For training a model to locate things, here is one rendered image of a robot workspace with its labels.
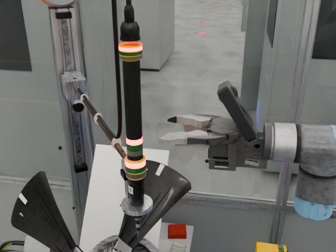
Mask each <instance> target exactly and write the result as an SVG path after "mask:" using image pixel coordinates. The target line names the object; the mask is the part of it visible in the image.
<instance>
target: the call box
mask: <svg viewBox="0 0 336 252"><path fill-rule="evenodd" d="M278 245H280V244H272V243H264V242H256V246H255V252H279V249H278ZM282 246H283V248H284V250H282V251H284V252H287V247H286V246H285V245H282Z"/></svg>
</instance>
